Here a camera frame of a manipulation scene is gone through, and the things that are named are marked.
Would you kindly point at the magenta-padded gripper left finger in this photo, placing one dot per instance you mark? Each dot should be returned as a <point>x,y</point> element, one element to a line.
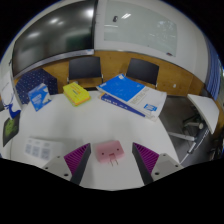
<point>77,158</point>

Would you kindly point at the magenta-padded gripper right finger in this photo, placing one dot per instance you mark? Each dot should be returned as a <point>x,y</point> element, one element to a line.
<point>146,157</point>

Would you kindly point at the pink charger block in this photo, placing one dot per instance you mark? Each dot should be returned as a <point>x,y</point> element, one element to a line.
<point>109,150</point>

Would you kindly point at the white power strip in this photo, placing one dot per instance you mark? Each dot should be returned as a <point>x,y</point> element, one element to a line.
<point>41,148</point>

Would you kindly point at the dark blue book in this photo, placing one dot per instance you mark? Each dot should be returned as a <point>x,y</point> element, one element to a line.
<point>116,102</point>

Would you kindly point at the yellow box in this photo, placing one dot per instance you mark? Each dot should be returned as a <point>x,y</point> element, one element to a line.
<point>76,94</point>

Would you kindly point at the blue and white book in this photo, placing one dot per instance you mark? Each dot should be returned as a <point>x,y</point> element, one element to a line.
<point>130,91</point>

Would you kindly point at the black mouse pad green print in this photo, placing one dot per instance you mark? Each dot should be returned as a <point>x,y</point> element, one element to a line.
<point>10,128</point>

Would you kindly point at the white side table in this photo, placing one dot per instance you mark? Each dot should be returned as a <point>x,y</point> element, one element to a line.
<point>205,111</point>

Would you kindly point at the black chair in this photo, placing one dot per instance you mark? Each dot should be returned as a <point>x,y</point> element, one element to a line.
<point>142,70</point>
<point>85,67</point>

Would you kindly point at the dark blue dotted bag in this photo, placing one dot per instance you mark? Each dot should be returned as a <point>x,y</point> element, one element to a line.
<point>33,80</point>

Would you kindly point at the blue curtain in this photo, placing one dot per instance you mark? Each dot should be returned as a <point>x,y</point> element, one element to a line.
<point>216,73</point>

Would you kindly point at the glass whiteboard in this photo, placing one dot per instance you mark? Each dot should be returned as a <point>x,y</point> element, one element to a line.
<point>143,28</point>

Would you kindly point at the black whiteboard eraser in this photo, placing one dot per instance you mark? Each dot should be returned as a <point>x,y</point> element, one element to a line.
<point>115,18</point>

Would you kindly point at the large black wall screen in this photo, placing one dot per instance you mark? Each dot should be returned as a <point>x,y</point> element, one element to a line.
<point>53,33</point>

